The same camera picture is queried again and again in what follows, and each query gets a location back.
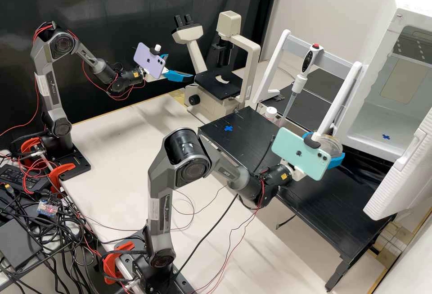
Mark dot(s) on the cream microscope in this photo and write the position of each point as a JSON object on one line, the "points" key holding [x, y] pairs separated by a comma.
{"points": [[219, 84]]}

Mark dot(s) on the small circuit board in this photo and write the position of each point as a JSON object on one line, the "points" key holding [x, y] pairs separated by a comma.
{"points": [[46, 207]]}

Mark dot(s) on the white incubator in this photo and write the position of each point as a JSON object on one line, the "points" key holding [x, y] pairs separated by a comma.
{"points": [[378, 71]]}

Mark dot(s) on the right wrist camera phone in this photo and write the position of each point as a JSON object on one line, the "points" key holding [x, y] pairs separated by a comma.
{"points": [[297, 152]]}

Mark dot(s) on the incubator door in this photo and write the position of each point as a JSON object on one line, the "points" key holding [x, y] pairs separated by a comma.
{"points": [[405, 172]]}

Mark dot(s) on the white-capped bottle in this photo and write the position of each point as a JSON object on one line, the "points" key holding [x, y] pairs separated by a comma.
{"points": [[271, 112]]}

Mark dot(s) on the black box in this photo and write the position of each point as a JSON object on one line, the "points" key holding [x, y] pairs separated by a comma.
{"points": [[17, 243]]}

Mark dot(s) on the white pipette stand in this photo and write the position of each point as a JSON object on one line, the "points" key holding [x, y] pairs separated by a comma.
{"points": [[341, 98]]}

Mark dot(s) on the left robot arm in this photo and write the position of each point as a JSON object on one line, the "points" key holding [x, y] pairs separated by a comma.
{"points": [[47, 81]]}

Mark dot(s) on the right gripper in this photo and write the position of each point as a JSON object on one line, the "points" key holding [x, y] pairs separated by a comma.
{"points": [[298, 174]]}

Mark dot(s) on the black power adapter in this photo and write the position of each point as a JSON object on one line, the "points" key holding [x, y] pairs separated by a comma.
{"points": [[23, 177]]}

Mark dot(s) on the red clamp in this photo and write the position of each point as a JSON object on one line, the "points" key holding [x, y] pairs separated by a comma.
{"points": [[113, 263], [30, 147], [60, 174]]}

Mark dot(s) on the petri dish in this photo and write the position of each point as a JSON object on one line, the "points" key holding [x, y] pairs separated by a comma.
{"points": [[330, 145]]}

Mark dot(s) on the pipette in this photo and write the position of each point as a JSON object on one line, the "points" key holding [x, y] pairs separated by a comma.
{"points": [[308, 61]]}

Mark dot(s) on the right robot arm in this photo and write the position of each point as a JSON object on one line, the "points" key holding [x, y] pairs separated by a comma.
{"points": [[189, 162]]}

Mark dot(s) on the wrist camera phone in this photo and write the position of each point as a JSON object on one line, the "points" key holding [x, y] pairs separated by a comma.
{"points": [[148, 59], [297, 152]]}

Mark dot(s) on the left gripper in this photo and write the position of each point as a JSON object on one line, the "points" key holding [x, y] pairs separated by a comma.
{"points": [[164, 75]]}

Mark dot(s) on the left wrist camera phone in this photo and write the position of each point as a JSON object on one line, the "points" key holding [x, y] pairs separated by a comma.
{"points": [[148, 59]]}

